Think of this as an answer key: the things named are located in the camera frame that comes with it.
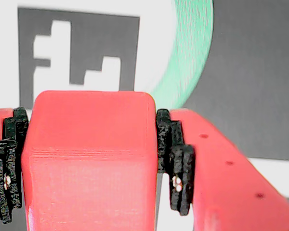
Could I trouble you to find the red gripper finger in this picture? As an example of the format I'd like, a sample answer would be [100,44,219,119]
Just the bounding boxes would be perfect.
[0,107,30,231]
[155,108,289,231]

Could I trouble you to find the red cube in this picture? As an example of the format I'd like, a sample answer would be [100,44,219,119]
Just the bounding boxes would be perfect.
[21,90,159,231]

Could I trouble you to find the black white marker checkerboard mat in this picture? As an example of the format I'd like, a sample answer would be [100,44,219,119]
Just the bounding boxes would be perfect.
[0,0,289,231]

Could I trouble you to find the green ring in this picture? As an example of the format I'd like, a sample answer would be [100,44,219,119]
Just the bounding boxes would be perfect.
[150,0,215,109]

